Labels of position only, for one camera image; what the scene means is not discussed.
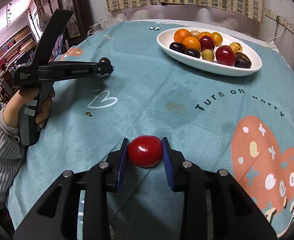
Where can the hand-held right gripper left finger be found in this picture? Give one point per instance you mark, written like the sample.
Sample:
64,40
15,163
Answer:
123,165

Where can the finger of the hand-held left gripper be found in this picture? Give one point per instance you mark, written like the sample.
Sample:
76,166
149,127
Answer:
104,70

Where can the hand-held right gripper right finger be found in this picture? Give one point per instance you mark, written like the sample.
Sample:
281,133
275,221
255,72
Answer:
167,165

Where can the small dark round grape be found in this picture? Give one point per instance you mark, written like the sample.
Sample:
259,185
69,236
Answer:
104,61

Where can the oval red tomato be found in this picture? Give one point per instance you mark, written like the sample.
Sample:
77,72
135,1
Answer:
145,151

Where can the dark purple plum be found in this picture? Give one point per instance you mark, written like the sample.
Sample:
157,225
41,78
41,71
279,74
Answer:
192,53
177,47

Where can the orange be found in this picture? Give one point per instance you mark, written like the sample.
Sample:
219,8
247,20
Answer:
182,35
204,34
191,43

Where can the small green grape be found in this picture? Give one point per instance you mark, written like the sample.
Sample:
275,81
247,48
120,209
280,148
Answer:
208,55

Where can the small red plum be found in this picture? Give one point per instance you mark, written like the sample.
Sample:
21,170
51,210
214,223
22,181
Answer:
207,43

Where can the dark brown wrinkled passion fruit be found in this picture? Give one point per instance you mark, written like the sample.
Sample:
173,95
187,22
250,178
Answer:
242,61

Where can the white oval plate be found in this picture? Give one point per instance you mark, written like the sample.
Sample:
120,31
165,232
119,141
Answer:
249,51

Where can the person's left hand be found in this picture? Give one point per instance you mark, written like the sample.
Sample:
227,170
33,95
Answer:
12,110

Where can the clear plastic bag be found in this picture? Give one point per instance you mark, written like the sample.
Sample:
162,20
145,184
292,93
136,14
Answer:
95,28

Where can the teal printed tablecloth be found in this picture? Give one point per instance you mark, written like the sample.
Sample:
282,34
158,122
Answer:
149,92

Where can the standing fan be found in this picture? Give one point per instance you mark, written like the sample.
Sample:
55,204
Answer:
44,20

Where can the bookshelf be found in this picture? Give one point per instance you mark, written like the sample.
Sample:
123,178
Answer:
9,47

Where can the dark framed picture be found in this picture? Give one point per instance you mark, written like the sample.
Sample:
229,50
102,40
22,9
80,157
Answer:
69,10

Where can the dark wooden stand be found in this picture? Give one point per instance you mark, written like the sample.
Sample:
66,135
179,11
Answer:
48,0

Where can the beige round fruit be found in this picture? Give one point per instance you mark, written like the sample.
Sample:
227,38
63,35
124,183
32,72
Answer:
195,33

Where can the small yellow-orange round fruit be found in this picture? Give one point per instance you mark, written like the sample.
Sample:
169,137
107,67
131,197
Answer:
217,38

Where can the large red plum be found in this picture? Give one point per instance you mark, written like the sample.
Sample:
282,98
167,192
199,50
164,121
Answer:
225,55

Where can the spotted yellow round fruit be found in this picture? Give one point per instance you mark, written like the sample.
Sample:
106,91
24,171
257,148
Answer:
235,47

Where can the white wall socket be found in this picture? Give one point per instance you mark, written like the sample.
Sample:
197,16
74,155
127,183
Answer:
269,12

